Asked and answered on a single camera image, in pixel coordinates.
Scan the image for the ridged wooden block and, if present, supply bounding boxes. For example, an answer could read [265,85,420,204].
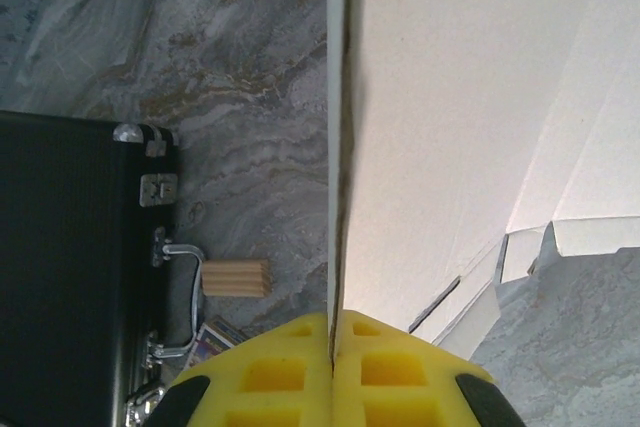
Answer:
[201,259,272,299]

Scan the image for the white cardboard paper box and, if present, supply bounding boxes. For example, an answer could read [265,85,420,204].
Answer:
[326,0,640,366]

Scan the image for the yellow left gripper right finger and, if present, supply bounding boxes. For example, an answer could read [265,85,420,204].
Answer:
[332,310,522,427]

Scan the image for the colourful printed card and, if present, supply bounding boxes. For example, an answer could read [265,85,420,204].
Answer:
[185,315,247,373]

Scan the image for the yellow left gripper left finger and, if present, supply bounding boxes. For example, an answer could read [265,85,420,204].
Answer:
[162,311,335,427]

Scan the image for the black hard carrying case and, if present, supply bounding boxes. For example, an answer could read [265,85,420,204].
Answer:
[0,109,206,427]

